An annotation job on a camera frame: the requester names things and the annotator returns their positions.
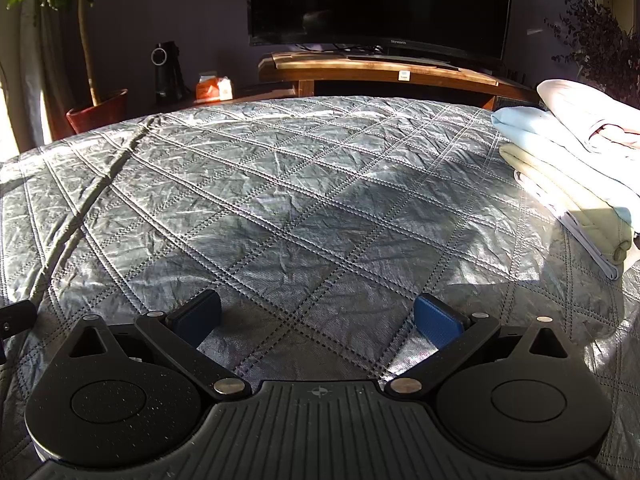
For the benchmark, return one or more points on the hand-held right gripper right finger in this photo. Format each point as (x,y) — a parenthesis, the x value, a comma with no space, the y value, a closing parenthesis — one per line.
(439,321)

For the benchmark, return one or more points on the light curtain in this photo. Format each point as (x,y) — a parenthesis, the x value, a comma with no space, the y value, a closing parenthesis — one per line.
(30,60)

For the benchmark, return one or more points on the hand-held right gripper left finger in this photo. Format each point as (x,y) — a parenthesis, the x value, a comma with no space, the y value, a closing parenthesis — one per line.
(196,319)

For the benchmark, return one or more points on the dark dried plant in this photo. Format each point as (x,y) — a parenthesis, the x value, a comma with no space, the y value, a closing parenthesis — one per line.
(605,50)

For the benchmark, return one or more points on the grey quilted bed cover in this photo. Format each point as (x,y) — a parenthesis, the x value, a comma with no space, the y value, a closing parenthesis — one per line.
(300,185)

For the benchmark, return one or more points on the potted green plant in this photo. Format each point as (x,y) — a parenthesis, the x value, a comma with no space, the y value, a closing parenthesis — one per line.
(92,60)

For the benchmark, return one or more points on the folded white garment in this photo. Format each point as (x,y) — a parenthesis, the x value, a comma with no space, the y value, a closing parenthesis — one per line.
(595,256)

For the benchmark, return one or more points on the black tabletop fan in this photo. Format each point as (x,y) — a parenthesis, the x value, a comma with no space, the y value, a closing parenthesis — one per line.
(167,77)

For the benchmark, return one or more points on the black flat screen television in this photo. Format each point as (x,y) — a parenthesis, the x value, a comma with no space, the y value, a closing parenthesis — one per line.
(380,0)

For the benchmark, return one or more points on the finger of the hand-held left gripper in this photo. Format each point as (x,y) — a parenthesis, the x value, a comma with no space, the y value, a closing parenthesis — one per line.
(17,317)

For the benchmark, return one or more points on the stack of folded clothes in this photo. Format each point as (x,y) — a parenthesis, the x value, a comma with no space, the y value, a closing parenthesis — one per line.
(520,122)

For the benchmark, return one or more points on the orange tissue box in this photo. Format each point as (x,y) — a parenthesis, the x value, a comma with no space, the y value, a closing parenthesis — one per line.
(212,89)

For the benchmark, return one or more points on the folded pale pink garment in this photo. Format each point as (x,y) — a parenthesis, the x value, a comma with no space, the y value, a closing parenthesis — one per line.
(575,105)

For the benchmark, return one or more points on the folded beige garment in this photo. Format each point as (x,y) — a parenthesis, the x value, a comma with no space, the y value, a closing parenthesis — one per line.
(542,166)

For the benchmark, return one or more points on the white label sticker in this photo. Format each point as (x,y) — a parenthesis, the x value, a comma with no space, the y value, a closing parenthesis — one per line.
(404,76)

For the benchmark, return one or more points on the wooden television stand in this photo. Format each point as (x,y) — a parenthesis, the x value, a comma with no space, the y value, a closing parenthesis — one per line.
(350,67)

